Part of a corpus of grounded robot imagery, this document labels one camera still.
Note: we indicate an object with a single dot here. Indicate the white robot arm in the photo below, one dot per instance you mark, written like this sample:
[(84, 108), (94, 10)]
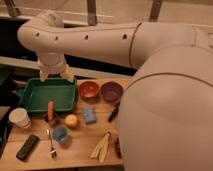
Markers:
[(165, 120)]

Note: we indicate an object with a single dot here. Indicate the green plastic tray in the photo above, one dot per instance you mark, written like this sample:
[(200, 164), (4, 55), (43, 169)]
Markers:
[(37, 94)]

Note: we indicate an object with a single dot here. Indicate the black marker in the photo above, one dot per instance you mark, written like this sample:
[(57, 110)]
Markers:
[(114, 113)]

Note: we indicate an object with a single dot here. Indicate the metal fork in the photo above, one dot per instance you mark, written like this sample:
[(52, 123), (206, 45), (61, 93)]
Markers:
[(53, 152)]

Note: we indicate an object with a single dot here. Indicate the yellow red apple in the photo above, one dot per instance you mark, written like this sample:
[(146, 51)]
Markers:
[(71, 121)]

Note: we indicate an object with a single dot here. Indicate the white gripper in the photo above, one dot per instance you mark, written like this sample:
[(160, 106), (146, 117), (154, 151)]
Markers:
[(53, 63)]

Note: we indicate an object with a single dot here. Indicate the small dark metal cup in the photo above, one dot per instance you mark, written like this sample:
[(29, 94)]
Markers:
[(51, 123)]

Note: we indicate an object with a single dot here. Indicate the purple bowl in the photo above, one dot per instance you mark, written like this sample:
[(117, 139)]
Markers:
[(111, 91)]

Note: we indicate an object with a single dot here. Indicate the black rectangular block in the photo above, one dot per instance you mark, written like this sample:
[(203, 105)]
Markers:
[(27, 147)]

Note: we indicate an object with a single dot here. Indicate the orange bowl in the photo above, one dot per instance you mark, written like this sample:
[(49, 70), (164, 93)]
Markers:
[(88, 90)]

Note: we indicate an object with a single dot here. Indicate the white paper cup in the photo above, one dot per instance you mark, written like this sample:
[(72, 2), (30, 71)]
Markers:
[(19, 117)]

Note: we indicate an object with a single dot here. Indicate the bunch of red grapes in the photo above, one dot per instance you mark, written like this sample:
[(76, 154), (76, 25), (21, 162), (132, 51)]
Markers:
[(117, 148)]

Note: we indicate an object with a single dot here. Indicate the blue cup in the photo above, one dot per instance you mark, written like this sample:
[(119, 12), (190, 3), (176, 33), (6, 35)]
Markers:
[(60, 134)]

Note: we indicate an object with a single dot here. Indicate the blue sponge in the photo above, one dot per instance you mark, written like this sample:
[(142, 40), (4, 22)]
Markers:
[(89, 115)]

